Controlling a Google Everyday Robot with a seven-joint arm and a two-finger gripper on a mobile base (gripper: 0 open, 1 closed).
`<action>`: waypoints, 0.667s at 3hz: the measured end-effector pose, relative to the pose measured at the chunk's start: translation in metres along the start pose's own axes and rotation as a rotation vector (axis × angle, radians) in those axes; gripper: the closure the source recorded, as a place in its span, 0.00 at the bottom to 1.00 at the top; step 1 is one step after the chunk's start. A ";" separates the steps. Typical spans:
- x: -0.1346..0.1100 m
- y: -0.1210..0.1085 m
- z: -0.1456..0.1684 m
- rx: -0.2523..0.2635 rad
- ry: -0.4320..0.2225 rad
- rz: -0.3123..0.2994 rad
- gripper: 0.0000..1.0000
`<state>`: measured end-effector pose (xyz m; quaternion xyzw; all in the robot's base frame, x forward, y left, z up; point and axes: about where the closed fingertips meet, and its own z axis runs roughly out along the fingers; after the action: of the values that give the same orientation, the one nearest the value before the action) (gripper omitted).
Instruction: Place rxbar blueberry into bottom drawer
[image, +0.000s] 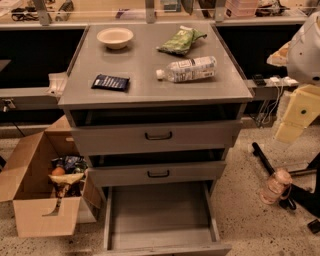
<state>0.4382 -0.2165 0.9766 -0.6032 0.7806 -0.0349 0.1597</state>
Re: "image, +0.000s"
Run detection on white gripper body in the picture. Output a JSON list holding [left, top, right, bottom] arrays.
[[286, 85, 320, 128]]

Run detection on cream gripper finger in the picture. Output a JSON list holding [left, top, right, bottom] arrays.
[[275, 123, 304, 143]]

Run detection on dark blue rxbar wrapper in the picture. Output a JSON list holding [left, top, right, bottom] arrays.
[[91, 74, 130, 92]]

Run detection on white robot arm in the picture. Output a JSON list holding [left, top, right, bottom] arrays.
[[274, 12, 320, 144]]

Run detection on grey middle drawer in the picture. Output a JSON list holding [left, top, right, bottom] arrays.
[[89, 161, 226, 187]]

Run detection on grey drawer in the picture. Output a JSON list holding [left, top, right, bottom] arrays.
[[89, 161, 226, 187], [96, 181, 231, 256], [72, 121, 242, 156]]

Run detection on grey drawer cabinet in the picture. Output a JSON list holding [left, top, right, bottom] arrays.
[[58, 21, 254, 256]]

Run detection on grey bottom drawer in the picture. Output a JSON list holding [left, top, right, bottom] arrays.
[[96, 181, 231, 256]]

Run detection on grey top drawer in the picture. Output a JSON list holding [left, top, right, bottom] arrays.
[[72, 121, 242, 156]]

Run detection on white power strip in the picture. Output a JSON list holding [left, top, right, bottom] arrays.
[[269, 76, 298, 86]]

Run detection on black phone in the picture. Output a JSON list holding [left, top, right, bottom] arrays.
[[252, 74, 266, 86]]

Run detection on clear plastic jar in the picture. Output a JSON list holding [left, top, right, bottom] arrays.
[[259, 168, 292, 205]]

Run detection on black chair base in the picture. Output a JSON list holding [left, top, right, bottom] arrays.
[[251, 141, 320, 234]]

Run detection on clear plastic water bottle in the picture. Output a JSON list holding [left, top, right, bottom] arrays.
[[156, 56, 217, 83]]

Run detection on pink storage box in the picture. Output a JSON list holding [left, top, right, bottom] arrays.
[[225, 0, 258, 18]]

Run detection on green snack bag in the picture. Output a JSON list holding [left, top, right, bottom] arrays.
[[157, 26, 207, 56]]

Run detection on cream white bowl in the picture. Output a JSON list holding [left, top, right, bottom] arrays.
[[97, 27, 134, 50]]

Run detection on dark blue snack bag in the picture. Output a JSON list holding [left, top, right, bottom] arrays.
[[51, 155, 88, 174]]

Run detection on yellow snack bag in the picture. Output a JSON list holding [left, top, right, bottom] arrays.
[[49, 173, 84, 185]]

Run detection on orange fruit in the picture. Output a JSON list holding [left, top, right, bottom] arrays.
[[52, 167, 65, 176]]

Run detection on brown cardboard box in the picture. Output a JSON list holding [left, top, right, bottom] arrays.
[[0, 117, 102, 237]]

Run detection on black scissors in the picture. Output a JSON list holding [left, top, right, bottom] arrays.
[[11, 7, 39, 22]]

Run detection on white charger cables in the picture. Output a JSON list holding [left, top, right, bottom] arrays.
[[255, 78, 285, 128]]

